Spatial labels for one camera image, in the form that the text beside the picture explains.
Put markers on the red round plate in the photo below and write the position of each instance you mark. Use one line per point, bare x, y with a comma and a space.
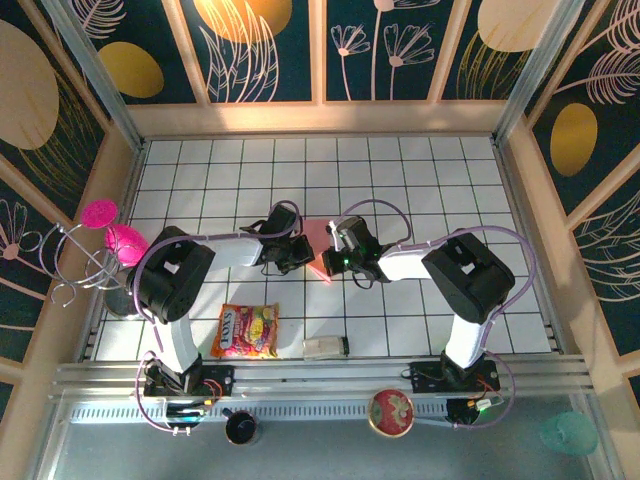
391, 413

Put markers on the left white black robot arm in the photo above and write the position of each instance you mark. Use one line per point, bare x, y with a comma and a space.
167, 277

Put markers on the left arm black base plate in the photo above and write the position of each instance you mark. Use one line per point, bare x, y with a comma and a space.
220, 380

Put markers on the aluminium frame post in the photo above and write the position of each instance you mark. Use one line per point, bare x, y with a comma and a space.
537, 70
95, 75

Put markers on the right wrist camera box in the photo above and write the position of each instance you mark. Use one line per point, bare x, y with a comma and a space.
354, 232

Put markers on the green translucent cup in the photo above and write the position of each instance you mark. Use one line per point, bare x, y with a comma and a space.
569, 434

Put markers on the small white black box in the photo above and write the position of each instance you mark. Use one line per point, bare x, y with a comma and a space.
325, 347

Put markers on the flat pink round pad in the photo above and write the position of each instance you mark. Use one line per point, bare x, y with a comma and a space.
100, 214

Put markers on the perforated metal strip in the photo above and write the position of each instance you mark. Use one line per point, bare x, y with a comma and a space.
310, 413

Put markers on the aluminium mounting rail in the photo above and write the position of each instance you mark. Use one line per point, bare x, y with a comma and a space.
325, 375

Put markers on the orange candy bag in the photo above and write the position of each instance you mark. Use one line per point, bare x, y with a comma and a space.
245, 331

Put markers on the pink cloth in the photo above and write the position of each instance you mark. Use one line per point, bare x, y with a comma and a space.
320, 250

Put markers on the domed pink round pad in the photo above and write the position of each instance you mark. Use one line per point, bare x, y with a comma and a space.
125, 245

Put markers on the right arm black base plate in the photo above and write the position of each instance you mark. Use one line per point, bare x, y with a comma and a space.
425, 376

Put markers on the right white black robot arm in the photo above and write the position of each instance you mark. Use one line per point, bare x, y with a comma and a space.
467, 275

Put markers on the round steel cup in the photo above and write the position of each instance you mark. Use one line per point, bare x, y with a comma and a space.
117, 304

